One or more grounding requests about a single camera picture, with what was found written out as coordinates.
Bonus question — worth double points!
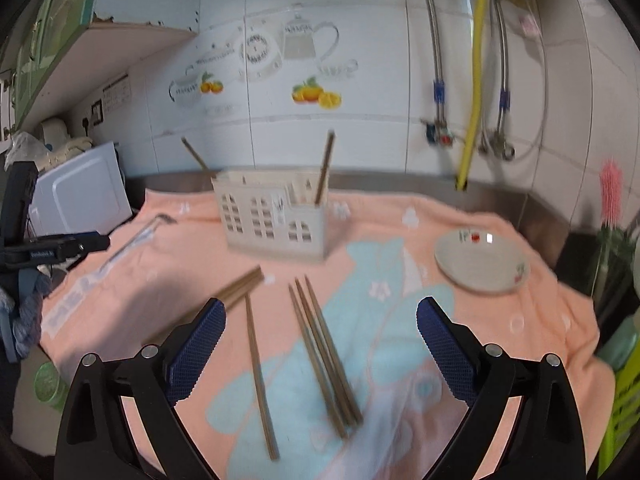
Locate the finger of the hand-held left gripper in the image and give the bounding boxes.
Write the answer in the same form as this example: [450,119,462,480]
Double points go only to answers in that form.
[2,232,111,264]

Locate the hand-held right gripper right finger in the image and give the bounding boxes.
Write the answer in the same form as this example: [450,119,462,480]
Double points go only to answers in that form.
[416,296,587,480]

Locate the clear plastic bag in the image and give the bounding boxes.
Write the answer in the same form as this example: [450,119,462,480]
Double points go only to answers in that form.
[5,131,48,171]

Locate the green plastic basket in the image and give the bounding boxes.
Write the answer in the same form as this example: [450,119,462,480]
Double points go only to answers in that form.
[597,350,640,480]

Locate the green plastic cup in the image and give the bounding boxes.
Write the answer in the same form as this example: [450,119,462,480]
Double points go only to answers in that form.
[34,362,68,408]

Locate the braided metal hose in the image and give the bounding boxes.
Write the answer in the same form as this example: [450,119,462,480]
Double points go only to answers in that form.
[492,0,549,162]
[412,0,446,126]

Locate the white wall label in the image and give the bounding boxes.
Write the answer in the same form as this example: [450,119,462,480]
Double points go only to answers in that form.
[102,74,132,113]

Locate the water valve with red knob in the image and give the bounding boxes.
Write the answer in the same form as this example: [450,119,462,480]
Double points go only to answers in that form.
[422,119,456,147]

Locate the pale green bottle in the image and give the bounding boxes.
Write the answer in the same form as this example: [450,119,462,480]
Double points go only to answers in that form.
[597,320,639,372]

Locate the black utensil bin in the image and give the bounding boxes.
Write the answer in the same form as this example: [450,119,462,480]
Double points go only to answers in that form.
[552,227,640,331]

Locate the white printed plate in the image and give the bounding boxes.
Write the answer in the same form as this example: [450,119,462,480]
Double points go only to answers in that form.
[434,228,531,295]

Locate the white container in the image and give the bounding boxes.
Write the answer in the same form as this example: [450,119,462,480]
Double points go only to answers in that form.
[40,118,70,150]

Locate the beige plastic utensil holder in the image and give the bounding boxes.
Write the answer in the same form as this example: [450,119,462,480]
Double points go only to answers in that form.
[211,170,330,262]

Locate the metal water valve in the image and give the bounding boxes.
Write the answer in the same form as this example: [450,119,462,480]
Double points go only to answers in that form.
[479,130,516,161]

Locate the white microwave oven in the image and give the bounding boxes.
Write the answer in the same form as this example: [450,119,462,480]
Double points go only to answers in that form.
[27,141,135,238]

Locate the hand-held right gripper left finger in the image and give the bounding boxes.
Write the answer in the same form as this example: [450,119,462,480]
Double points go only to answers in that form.
[54,297,227,480]

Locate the peach printed towel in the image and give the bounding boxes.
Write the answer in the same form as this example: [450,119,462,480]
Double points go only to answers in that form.
[40,187,616,480]

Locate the yellow hose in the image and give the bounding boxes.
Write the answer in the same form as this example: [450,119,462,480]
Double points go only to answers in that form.
[456,0,488,192]

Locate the wall power socket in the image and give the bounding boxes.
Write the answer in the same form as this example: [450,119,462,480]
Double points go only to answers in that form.
[82,100,104,133]

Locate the green wall cabinet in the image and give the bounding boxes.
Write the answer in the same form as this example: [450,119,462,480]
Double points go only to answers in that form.
[0,0,198,131]

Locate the pink brush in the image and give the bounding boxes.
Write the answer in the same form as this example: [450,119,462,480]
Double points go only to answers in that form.
[599,160,626,233]

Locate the brown wooden chopstick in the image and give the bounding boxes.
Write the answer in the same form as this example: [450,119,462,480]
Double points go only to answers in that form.
[142,266,262,348]
[288,284,349,440]
[295,278,357,430]
[304,275,364,425]
[244,294,280,461]
[220,272,264,311]
[314,131,336,206]
[181,137,217,177]

